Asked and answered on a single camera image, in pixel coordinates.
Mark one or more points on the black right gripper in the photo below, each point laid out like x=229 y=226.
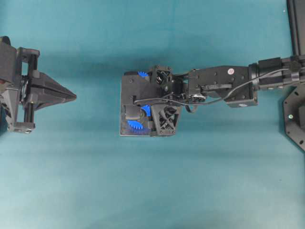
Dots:
x=165 y=117

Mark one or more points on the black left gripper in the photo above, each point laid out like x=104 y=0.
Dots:
x=20 y=106

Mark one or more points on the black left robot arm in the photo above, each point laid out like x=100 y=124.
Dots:
x=7 y=63

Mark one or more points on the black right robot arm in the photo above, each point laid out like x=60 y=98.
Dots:
x=237 y=86

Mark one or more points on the far blue plastic gear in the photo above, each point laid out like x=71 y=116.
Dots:
x=143 y=74

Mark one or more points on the blue plastic gear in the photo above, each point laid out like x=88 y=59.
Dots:
x=137 y=118
x=143 y=74

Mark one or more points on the near blue plastic gear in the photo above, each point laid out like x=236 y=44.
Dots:
x=137 y=118

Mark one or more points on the grey metal base plate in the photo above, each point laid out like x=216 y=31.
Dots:
x=124 y=128

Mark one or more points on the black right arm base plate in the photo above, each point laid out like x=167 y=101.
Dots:
x=294 y=114

